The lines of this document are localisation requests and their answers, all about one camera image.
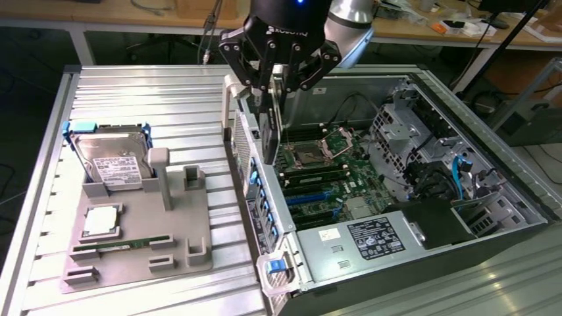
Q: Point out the blue case latch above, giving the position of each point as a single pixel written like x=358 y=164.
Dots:
x=275 y=266

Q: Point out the grey parts rack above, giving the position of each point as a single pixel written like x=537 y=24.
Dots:
x=131 y=263

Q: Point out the white flat box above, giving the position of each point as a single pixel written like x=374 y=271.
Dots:
x=545 y=33

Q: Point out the black slanted stand pole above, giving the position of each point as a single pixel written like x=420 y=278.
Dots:
x=514 y=32

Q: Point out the silver disk bay cage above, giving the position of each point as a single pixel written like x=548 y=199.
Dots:
x=396 y=131

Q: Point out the silver socket cover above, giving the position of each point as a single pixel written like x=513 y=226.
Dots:
x=326 y=142

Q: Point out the green graphics card black shroud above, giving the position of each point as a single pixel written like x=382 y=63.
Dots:
x=273 y=138

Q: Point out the silver power supply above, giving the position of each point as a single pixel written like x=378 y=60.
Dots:
x=334 y=256

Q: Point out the silver CPU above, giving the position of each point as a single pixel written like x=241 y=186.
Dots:
x=101 y=222

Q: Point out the silver perforated disk bay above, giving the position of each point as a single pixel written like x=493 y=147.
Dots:
x=488 y=217

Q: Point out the silver chipset heat sink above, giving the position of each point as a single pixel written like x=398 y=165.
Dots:
x=358 y=208

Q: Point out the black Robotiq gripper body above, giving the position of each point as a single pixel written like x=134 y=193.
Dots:
x=285 y=19

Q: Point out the CPU socket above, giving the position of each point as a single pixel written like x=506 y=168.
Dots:
x=305 y=154

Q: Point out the hard disk in blue carrier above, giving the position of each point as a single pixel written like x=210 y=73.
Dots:
x=110 y=154

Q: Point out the blue expansion slot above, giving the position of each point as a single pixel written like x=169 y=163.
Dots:
x=310 y=198

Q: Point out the black plastic air shroud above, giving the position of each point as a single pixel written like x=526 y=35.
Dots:
x=430 y=224

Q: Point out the black monitor stand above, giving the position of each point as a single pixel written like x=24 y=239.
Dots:
x=498 y=23

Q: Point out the open black PC case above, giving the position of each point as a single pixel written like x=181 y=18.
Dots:
x=396 y=289

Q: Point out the dark grey floor unit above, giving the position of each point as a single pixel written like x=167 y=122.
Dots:
x=536 y=125

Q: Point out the wooden desk white frame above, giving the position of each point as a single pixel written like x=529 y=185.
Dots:
x=110 y=16

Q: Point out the green Dell motherboard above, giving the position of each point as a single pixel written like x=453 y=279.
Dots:
x=365 y=177

